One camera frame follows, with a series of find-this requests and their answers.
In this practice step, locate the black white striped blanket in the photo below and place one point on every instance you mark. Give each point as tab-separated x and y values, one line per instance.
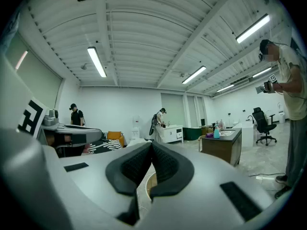
108	146

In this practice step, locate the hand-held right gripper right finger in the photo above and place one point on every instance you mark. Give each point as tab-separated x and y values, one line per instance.
172	166

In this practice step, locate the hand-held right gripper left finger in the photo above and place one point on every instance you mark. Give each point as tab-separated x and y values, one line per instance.
124	174

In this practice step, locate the white water dispenser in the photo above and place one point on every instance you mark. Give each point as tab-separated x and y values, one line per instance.
135	130

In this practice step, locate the round wooden table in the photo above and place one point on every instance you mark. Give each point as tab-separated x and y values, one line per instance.
151	186

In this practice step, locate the teal spray bottle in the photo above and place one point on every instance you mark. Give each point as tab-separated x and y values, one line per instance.
216	133

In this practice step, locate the white counter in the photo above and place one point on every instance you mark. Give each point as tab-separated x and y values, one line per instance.
247	134

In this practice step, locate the white cabinet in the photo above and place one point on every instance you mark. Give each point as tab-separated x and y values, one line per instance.
171	134

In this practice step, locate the round ceiling sensor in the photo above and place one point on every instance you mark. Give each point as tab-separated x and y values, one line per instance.
84	66

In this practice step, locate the purple cloth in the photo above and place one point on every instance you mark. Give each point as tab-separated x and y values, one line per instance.
209	135

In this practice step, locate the brown desk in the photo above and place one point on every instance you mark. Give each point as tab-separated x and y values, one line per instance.
220	150

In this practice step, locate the grey roller blind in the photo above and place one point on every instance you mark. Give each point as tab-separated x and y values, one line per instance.
40	80
171	109

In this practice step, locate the ceiling tube light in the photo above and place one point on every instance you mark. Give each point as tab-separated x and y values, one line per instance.
225	88
194	74
97	61
262	72
253	29

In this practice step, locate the light blue printed t-shirt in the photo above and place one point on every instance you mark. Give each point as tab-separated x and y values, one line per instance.
10	32

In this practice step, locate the dark green cabinet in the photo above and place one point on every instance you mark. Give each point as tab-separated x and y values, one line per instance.
192	133

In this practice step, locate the person's left hand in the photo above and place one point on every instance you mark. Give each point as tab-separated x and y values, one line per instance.
50	140

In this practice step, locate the black office chair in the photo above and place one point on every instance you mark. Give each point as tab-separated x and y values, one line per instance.
260	118

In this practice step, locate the white power strip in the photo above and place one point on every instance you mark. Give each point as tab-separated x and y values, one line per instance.
263	177

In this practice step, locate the cardboard box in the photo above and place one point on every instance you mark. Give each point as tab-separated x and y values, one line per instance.
206	129

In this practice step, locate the white round cushion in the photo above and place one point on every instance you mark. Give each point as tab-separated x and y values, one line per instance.
136	142

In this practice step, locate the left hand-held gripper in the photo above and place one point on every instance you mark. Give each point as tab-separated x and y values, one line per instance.
31	118

